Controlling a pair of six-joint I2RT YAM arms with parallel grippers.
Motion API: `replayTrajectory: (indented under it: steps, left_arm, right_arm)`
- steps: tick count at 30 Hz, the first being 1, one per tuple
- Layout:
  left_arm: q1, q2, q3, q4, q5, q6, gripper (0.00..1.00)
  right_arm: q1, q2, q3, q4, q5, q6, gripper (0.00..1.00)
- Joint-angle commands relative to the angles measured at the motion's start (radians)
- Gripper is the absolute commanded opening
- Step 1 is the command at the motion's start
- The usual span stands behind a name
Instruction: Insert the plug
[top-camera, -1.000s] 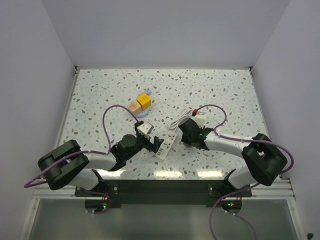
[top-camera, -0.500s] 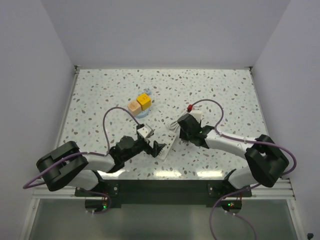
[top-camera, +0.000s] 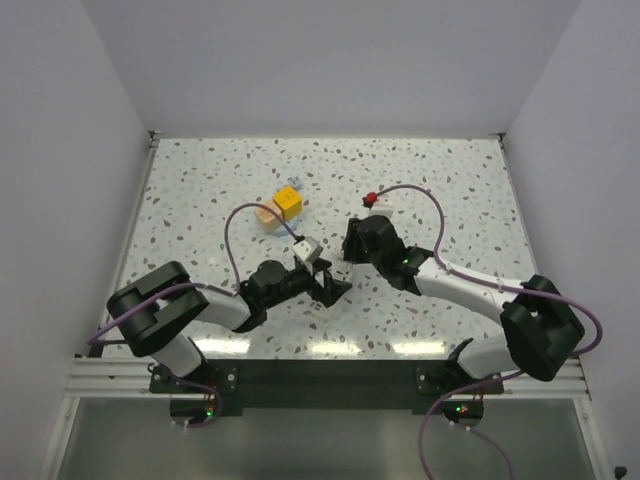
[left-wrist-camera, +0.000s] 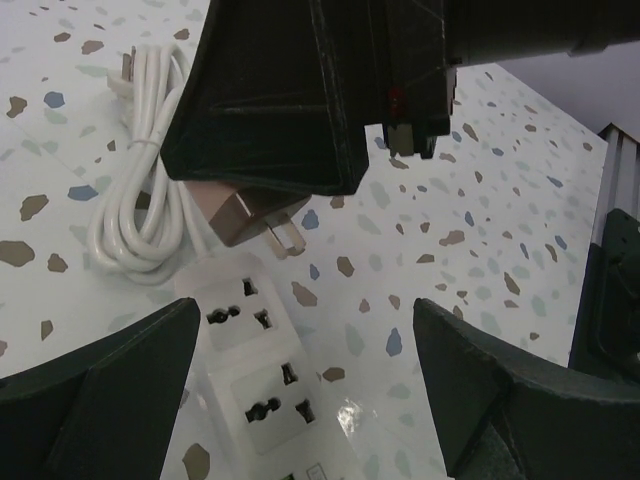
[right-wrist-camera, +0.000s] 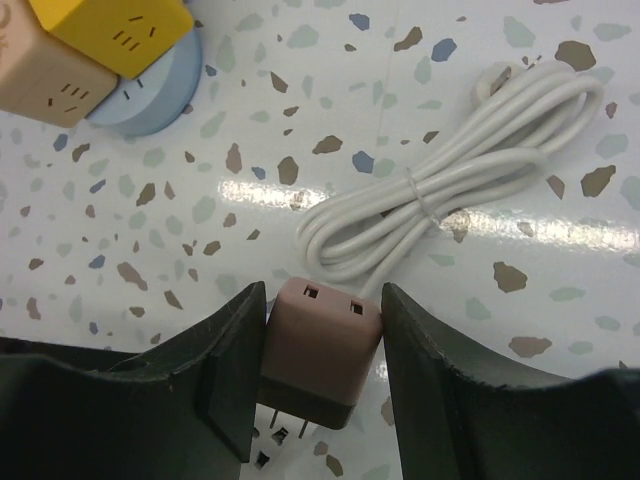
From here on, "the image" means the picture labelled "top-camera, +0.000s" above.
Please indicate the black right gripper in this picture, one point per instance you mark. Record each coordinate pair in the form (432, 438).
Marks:
(351, 244)

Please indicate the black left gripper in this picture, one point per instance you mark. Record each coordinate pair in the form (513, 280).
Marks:
(332, 288)

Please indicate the beige cube socket adapter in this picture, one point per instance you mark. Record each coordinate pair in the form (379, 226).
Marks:
(268, 216)

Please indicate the yellow cube socket adapter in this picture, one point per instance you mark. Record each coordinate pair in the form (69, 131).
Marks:
(289, 202)

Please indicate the light blue round power socket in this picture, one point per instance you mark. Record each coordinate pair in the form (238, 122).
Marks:
(283, 230)

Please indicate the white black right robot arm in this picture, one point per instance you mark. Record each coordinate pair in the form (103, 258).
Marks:
(540, 332)

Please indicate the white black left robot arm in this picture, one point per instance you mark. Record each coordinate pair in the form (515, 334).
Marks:
(152, 312)

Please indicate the white power strip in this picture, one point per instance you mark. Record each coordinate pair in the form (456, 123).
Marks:
(343, 272)

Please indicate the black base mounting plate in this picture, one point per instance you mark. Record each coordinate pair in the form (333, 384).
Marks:
(230, 387)

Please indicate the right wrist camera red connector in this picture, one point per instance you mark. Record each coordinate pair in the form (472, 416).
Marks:
(378, 205)

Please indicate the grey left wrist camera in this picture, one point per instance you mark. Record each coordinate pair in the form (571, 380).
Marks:
(307, 250)

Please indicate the light blue coiled cord plug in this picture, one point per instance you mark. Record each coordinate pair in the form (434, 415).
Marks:
(295, 182)

